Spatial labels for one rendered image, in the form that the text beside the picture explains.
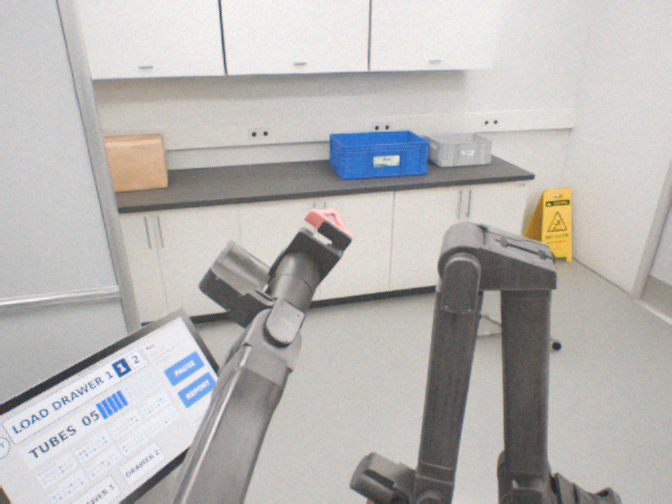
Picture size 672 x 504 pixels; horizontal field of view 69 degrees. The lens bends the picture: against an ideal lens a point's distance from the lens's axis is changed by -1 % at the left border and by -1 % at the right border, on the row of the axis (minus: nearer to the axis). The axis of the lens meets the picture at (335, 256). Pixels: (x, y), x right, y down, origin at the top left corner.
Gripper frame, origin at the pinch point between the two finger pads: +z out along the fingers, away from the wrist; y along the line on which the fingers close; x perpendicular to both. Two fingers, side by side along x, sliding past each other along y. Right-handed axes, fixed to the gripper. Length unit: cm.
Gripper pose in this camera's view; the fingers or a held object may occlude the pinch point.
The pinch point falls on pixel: (316, 236)
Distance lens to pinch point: 74.0
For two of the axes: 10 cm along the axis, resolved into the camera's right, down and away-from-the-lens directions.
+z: 1.9, -5.2, 8.3
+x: 8.2, 5.5, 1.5
